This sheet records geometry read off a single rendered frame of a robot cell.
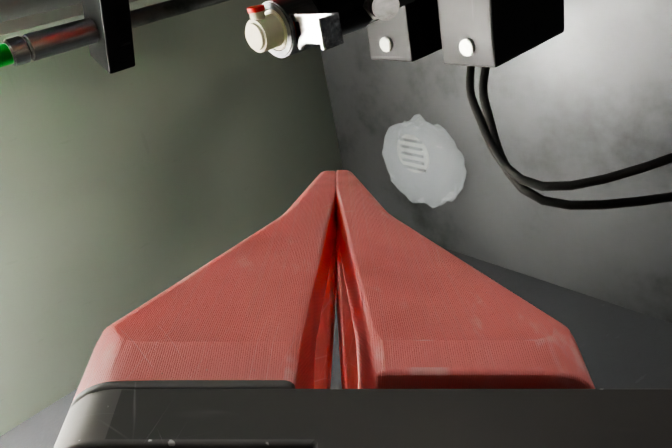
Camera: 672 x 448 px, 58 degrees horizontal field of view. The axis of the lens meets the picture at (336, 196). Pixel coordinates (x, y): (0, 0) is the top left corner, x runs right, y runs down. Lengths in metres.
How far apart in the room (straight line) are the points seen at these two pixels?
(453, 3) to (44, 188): 0.37
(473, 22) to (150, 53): 0.32
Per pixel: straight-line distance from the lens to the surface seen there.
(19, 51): 0.46
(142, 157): 0.59
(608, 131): 0.52
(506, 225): 0.61
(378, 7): 0.32
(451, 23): 0.38
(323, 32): 0.27
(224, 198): 0.65
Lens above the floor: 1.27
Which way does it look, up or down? 34 degrees down
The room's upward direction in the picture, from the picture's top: 120 degrees counter-clockwise
